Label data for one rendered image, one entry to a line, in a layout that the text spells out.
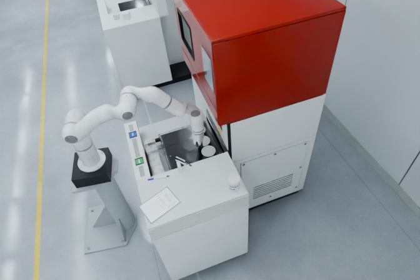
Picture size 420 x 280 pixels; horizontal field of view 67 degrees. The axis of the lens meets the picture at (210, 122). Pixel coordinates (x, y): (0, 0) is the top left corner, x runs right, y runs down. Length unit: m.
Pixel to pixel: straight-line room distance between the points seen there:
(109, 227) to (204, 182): 1.35
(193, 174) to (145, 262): 1.10
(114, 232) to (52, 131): 1.65
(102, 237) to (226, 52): 2.08
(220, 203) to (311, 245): 1.19
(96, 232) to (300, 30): 2.38
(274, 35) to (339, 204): 1.89
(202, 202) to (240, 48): 0.91
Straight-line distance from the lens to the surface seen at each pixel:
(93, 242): 3.11
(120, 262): 2.97
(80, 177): 2.32
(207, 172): 2.04
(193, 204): 1.93
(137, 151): 2.26
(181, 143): 2.30
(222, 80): 1.71
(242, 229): 2.33
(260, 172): 2.50
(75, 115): 2.10
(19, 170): 3.99
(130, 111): 1.84
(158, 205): 1.96
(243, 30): 1.63
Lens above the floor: 2.63
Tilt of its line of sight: 46 degrees down
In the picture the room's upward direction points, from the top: 6 degrees counter-clockwise
